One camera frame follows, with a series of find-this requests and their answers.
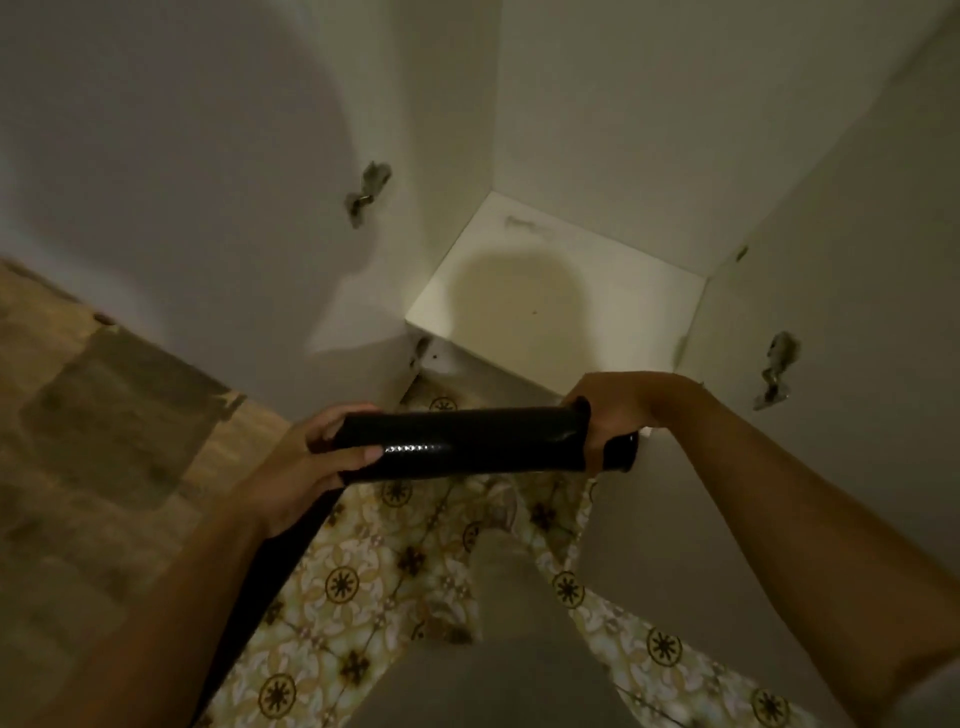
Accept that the person's left hand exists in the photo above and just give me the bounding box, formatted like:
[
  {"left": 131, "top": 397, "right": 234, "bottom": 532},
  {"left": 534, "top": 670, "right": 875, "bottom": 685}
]
[{"left": 222, "top": 402, "right": 385, "bottom": 541}]

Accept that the white cabinet door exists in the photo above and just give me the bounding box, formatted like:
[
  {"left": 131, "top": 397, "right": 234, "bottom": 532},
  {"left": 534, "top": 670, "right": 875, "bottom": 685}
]
[
  {"left": 0, "top": 0, "right": 505, "bottom": 423},
  {"left": 576, "top": 0, "right": 960, "bottom": 728}
]

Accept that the person's grey trouser leg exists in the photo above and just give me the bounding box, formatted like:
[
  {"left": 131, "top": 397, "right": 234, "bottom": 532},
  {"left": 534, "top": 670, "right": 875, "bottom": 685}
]
[{"left": 351, "top": 480, "right": 640, "bottom": 728}]

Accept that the person's right hand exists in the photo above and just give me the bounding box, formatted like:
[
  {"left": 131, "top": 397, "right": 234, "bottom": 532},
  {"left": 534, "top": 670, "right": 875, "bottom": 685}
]
[{"left": 558, "top": 372, "right": 699, "bottom": 478}]

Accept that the person's left forearm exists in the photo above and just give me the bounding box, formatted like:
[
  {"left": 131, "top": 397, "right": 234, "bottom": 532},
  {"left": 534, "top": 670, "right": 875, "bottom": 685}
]
[{"left": 28, "top": 495, "right": 273, "bottom": 728}]

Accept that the metal door hinge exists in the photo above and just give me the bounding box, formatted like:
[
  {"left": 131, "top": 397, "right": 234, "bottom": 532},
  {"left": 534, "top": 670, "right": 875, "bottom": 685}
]
[
  {"left": 752, "top": 330, "right": 803, "bottom": 413},
  {"left": 344, "top": 159, "right": 394, "bottom": 231}
]

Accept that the black film roll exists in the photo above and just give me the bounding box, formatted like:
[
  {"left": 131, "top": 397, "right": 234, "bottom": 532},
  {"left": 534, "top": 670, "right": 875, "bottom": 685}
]
[{"left": 191, "top": 399, "right": 641, "bottom": 728}]

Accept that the person's right forearm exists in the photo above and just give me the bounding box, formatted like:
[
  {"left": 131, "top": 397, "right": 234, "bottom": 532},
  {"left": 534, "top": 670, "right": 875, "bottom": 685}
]
[{"left": 651, "top": 378, "right": 960, "bottom": 728}]

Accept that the white cabinet body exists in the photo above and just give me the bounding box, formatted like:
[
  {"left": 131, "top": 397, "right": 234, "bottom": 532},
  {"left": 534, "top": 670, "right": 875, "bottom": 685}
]
[{"left": 405, "top": 0, "right": 955, "bottom": 400}]

